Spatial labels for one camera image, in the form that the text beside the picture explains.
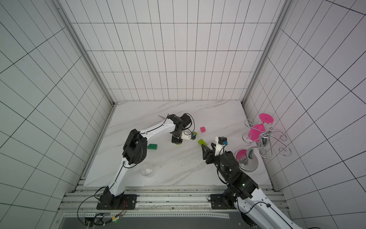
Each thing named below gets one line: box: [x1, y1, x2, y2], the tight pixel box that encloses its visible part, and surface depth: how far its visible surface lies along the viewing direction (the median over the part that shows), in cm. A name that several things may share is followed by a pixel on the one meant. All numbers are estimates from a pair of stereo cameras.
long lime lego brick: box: [197, 138, 208, 146], surface depth 97 cm
